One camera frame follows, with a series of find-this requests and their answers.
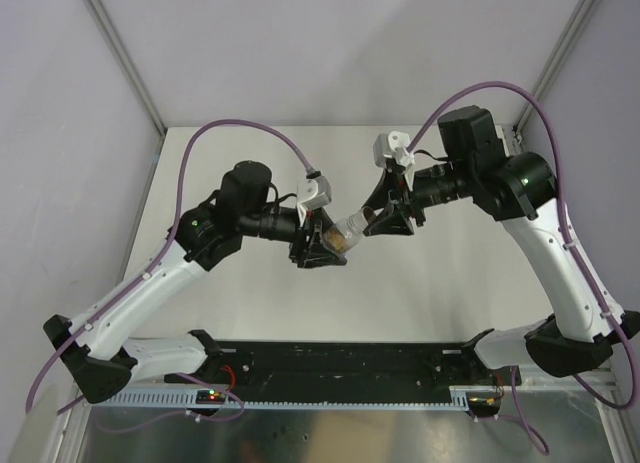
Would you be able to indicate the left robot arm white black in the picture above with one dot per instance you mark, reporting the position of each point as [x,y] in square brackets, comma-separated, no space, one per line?
[97,346]

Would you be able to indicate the aluminium frame post right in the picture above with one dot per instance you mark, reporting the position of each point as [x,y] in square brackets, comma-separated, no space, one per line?
[576,25]

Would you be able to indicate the white slotted cable duct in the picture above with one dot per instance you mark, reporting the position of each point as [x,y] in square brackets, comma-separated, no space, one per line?
[192,397]

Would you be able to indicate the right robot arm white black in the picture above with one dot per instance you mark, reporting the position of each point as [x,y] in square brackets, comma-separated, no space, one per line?
[521,193]

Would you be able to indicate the small electronics board with leds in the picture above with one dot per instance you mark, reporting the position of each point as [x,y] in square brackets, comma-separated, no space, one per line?
[210,397]

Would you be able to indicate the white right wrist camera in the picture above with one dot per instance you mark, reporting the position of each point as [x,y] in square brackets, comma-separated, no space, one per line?
[393,147]

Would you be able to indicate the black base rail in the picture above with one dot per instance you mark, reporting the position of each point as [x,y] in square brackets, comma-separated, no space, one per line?
[353,372]

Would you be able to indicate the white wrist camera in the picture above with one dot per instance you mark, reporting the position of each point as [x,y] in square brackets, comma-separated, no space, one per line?
[393,147]
[313,193]

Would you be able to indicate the amber pill bottle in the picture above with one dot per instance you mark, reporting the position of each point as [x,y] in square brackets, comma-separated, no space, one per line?
[346,233]

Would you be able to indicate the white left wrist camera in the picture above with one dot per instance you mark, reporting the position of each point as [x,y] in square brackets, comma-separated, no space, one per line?
[313,193]

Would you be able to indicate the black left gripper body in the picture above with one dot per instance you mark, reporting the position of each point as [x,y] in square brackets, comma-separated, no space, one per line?
[300,244]

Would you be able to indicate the aluminium frame post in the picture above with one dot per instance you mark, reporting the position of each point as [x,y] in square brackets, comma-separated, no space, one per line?
[106,27]
[576,25]

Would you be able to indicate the aluminium frame post left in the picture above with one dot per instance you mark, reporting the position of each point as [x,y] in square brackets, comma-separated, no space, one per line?
[106,27]

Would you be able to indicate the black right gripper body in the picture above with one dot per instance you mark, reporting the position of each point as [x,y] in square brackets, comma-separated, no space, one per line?
[410,204]

